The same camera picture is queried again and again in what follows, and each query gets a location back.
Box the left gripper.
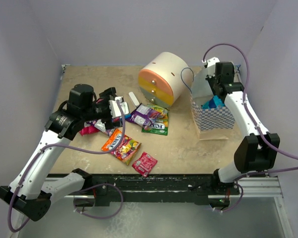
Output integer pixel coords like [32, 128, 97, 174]
[81, 88, 123, 129]

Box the large blue snack bag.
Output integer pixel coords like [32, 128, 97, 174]
[201, 96, 225, 110]

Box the purple snack bag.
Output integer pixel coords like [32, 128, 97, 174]
[84, 119, 117, 136]
[127, 103, 160, 130]

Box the checkered paper bag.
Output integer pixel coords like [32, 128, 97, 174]
[188, 68, 235, 140]

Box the pink snack bag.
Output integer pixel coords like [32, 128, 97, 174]
[79, 120, 100, 136]

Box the blue m&m's packet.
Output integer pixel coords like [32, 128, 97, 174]
[112, 102, 131, 122]

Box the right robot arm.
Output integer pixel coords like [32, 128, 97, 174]
[204, 58, 280, 194]

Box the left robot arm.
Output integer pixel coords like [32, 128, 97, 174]
[0, 84, 117, 221]

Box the orange Fox's candy bag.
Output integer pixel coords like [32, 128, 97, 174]
[101, 129, 141, 165]

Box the green Fox's candy bag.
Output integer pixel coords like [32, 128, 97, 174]
[142, 105, 168, 136]

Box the small white plastic bar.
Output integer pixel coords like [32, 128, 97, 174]
[128, 92, 140, 108]

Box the round mini drawer cabinet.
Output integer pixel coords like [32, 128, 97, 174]
[138, 52, 194, 109]

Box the small pink candy packet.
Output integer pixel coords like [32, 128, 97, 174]
[132, 152, 157, 177]

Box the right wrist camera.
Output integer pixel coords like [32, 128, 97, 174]
[202, 57, 220, 77]

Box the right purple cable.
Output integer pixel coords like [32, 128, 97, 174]
[202, 43, 298, 214]

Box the purple cable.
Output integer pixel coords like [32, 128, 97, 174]
[202, 43, 298, 214]
[7, 99, 126, 233]

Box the black table front rail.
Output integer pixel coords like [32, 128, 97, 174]
[71, 174, 239, 207]

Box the aluminium frame rail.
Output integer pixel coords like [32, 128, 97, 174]
[235, 176, 284, 198]

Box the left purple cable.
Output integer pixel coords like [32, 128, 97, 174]
[7, 99, 126, 233]

